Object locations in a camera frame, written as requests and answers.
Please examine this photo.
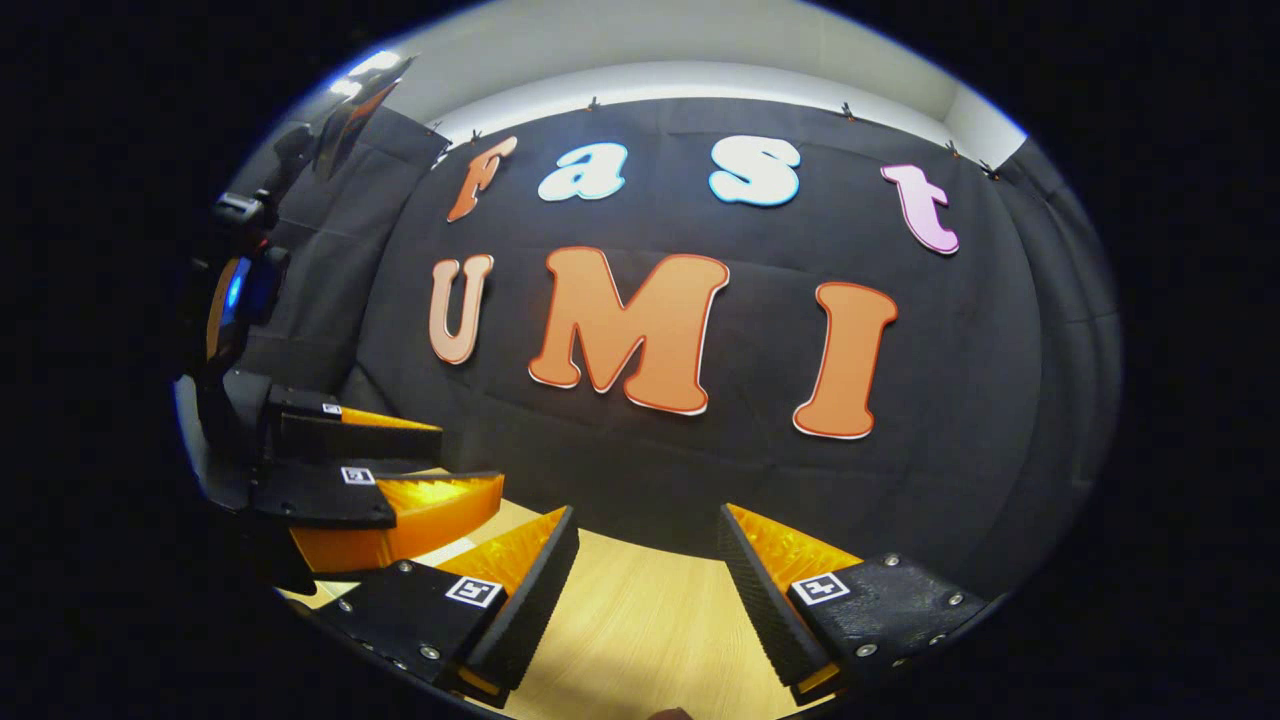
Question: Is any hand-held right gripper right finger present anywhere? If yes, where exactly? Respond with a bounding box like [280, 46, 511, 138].
[716, 502, 993, 706]

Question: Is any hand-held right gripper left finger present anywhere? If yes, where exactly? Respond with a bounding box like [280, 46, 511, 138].
[315, 503, 582, 707]

